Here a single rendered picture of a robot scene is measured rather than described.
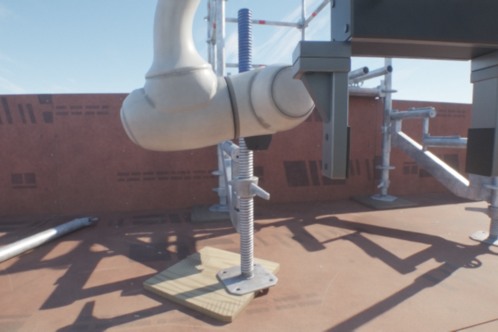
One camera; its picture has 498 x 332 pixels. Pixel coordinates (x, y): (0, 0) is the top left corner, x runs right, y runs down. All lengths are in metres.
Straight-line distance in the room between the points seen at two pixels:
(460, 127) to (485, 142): 2.29
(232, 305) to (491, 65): 0.67
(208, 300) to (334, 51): 0.67
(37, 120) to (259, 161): 1.32
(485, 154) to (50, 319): 0.88
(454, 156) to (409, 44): 2.32
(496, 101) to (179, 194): 1.56
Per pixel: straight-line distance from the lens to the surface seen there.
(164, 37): 0.41
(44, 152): 1.86
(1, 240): 1.57
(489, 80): 0.29
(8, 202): 2.02
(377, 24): 0.22
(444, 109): 2.45
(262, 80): 0.37
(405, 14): 0.23
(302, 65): 0.21
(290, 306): 0.77
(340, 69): 0.21
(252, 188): 0.70
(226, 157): 1.21
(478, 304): 0.95
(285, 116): 0.37
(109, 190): 1.75
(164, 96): 0.38
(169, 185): 1.67
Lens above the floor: 0.44
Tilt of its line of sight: 6 degrees down
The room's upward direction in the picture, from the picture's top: straight up
